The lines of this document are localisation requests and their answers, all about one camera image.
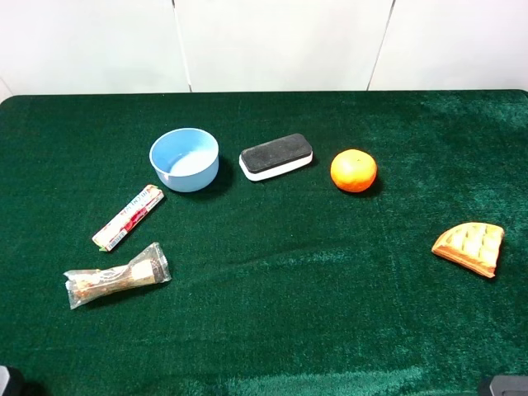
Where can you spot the orange mandarin fruit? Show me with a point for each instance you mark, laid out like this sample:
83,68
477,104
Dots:
353,171

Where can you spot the dark grey object bottom right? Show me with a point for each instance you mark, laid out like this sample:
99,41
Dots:
504,385

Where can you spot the black and white eraser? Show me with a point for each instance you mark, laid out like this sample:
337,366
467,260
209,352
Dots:
276,157

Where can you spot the light blue plastic bowl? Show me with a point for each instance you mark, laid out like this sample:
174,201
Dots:
186,160

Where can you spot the white red candy stick pack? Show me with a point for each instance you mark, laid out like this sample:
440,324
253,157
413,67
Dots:
120,225

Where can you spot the clear wrapped snack bar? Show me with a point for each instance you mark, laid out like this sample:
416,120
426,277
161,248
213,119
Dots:
150,267

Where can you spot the waffle wedge piece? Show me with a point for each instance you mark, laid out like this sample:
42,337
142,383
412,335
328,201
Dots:
473,245

